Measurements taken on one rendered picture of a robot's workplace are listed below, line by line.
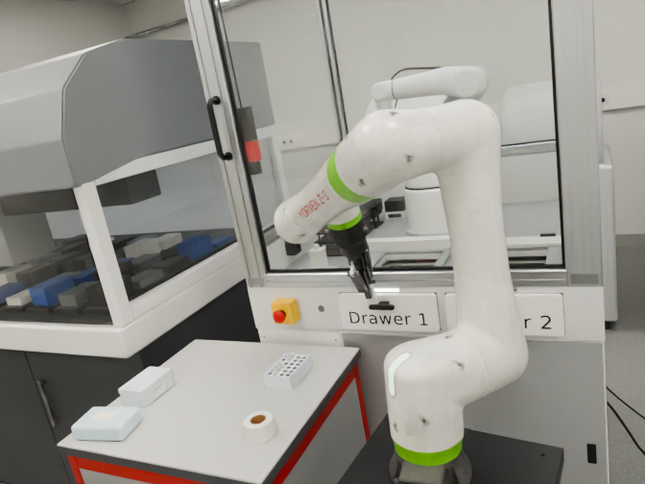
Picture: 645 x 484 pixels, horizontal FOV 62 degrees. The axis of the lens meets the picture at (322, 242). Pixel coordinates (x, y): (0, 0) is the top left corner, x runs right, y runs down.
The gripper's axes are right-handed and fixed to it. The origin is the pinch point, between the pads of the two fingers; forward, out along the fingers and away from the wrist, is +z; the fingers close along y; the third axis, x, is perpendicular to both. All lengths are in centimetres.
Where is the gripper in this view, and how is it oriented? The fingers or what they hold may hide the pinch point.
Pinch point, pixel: (370, 295)
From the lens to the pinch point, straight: 150.7
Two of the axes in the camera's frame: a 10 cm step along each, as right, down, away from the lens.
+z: 3.0, 7.9, 5.3
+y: -3.3, 6.1, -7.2
